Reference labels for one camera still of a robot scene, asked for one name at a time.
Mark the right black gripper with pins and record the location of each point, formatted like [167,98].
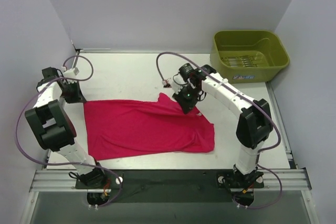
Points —
[187,105]

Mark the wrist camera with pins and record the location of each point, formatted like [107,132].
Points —
[70,73]
[176,83]

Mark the aluminium front rail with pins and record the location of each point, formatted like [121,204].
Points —
[59,180]

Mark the pink t shirt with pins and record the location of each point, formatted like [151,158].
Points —
[126,128]

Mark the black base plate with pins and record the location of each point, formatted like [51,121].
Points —
[174,186]

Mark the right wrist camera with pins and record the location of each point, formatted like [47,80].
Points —
[176,83]

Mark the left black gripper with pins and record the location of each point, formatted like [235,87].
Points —
[74,95]

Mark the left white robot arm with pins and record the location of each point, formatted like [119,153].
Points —
[53,128]

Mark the olive green plastic basin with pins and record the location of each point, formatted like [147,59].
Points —
[248,56]

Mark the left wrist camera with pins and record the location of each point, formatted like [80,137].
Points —
[70,73]

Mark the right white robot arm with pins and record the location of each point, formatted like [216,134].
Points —
[253,128]

